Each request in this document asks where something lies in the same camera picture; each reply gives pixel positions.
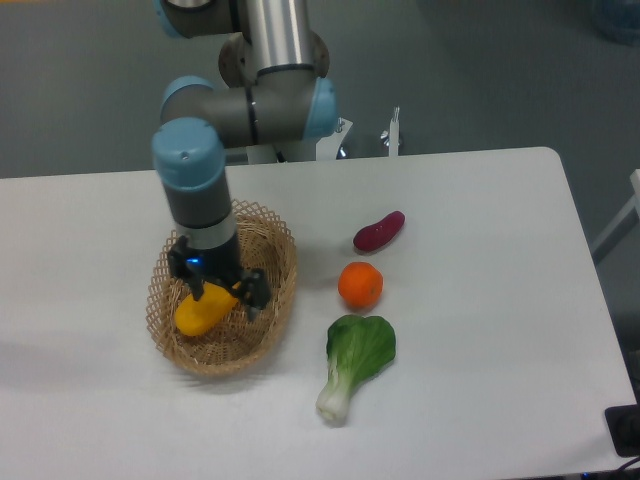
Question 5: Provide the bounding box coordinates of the black device at table edge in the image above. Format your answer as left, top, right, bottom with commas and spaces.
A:
604, 404, 639, 457

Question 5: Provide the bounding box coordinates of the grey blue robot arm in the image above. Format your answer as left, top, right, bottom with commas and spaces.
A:
151, 1, 339, 319

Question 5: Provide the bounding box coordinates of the woven wicker basket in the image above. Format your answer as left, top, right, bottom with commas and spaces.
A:
146, 199, 297, 377

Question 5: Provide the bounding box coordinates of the orange fruit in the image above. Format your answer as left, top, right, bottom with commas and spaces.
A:
338, 262, 384, 309

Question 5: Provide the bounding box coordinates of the white furniture leg right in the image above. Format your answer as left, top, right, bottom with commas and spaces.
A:
590, 169, 639, 265

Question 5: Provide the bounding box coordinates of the green bok choy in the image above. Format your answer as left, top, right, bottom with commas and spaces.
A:
316, 314, 397, 425

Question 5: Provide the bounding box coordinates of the purple sweet potato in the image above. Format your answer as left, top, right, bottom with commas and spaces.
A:
353, 211, 406, 253

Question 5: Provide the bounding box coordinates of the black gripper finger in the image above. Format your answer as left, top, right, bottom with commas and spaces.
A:
233, 268, 271, 322
167, 236, 204, 301

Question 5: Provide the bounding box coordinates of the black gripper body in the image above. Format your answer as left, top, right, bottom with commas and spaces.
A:
188, 234, 243, 287

